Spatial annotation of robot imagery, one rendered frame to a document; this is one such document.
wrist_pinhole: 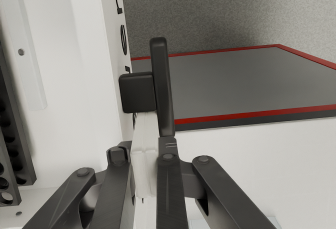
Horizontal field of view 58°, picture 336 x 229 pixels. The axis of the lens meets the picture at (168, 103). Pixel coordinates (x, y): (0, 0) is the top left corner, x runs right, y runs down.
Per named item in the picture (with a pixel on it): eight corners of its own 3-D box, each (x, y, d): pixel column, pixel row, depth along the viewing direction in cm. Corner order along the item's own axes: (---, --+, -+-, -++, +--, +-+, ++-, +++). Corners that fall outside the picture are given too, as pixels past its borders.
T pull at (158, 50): (166, 35, 21) (166, 37, 20) (175, 133, 24) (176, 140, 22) (114, 40, 21) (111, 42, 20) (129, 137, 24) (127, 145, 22)
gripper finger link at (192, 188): (157, 179, 15) (217, 173, 15) (157, 136, 20) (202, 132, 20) (160, 205, 16) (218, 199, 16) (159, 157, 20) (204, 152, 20)
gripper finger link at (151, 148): (143, 152, 16) (157, 150, 16) (147, 108, 23) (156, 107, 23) (149, 198, 17) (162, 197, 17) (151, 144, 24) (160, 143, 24)
